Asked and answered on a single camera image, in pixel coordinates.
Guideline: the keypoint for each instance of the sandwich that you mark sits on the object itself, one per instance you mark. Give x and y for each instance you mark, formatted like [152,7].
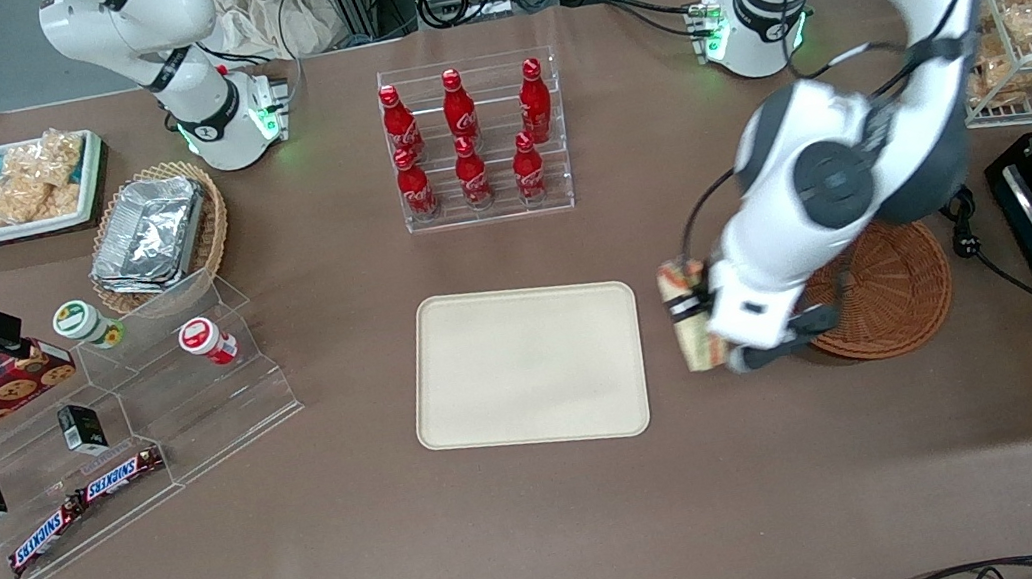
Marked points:
[694,345]

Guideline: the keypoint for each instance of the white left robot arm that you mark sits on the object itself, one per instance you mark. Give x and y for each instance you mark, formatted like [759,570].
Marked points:
[815,116]

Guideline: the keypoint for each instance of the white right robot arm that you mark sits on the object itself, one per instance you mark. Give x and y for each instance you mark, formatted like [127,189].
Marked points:
[135,20]

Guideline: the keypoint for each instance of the brown round wicker basket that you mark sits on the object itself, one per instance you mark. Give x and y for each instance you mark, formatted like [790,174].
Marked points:
[891,297]

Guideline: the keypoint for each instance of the cream plastic serving tray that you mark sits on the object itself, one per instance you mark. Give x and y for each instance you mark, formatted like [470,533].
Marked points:
[527,367]

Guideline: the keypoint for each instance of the light wicker basket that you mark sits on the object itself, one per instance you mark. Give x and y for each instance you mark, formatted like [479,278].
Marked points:
[209,222]

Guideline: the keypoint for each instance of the green lid sunflower cup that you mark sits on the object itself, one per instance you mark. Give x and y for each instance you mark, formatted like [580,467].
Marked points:
[81,320]

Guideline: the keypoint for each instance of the bagged rice crackers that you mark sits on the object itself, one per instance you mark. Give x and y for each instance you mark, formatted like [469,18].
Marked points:
[36,180]

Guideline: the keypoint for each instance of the clear acrylic riser holding snacks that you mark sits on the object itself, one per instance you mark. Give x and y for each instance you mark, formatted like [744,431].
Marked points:
[38,478]

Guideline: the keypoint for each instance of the white rectangular snack bin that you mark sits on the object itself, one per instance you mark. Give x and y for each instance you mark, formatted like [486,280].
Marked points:
[91,177]

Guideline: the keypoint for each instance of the aluminium foil container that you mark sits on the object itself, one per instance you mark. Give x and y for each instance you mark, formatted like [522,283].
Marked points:
[150,235]

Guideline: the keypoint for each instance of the Snickers chocolate bar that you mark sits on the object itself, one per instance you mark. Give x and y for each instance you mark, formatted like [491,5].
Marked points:
[46,537]
[120,474]

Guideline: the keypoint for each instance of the red Coca-Cola bottle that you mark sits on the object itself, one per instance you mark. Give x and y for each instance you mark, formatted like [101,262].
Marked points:
[473,174]
[415,188]
[459,106]
[534,97]
[528,169]
[398,122]

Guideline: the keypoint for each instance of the red lid yogurt cup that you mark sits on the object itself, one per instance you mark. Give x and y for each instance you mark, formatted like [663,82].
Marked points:
[202,340]

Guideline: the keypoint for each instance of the clear acrylic bottle rack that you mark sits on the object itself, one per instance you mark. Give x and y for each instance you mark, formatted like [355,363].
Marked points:
[485,213]

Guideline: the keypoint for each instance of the clear acrylic riser holding cups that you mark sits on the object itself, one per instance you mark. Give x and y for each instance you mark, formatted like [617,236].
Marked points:
[200,415]

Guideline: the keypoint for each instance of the beige cloth bag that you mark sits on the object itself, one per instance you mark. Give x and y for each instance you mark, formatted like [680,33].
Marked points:
[275,10]

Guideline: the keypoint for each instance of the black wrist camera left gripper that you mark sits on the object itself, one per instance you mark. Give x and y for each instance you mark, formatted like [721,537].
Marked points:
[785,337]

